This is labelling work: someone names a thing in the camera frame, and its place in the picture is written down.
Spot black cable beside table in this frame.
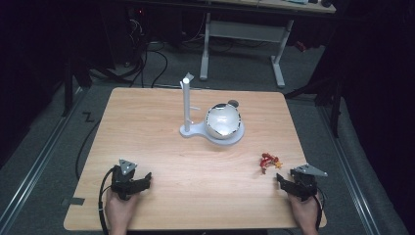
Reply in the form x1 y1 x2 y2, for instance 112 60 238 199
74 118 103 181

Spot white round bowl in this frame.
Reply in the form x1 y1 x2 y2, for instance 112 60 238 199
204 102 243 141

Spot metal floor rail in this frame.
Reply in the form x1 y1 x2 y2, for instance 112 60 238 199
316 103 383 235
0 87 86 235

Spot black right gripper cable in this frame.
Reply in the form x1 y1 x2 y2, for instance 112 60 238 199
313 189 328 231

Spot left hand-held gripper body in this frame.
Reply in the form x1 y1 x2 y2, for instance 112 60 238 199
110 159 142 201

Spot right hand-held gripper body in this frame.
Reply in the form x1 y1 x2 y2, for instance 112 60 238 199
289 163 329 203

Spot black computer tower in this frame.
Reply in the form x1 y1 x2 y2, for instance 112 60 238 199
125 5 150 67

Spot grey tape strip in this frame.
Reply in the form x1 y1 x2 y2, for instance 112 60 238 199
61 197 86 207

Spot white stand with post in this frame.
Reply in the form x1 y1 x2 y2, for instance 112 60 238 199
178 71 246 147

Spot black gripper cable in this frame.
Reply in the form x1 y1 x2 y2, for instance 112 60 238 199
313 189 328 231
97 165 117 235

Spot person's right hand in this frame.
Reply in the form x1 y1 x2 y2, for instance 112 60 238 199
287 192 322 235

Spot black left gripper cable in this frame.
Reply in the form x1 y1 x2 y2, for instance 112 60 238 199
97 165 117 235

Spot red and yellow toy figure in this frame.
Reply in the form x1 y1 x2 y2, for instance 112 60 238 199
259 152 284 175

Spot black stand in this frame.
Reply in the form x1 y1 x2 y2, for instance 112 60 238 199
61 55 94 118
283 72 345 139

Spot black cables on floor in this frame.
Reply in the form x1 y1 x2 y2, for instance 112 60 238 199
121 13 169 89

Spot person's left hand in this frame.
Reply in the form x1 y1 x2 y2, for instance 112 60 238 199
105 188 142 235

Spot desk with white legs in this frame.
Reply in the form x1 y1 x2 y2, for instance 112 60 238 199
199 0 338 89

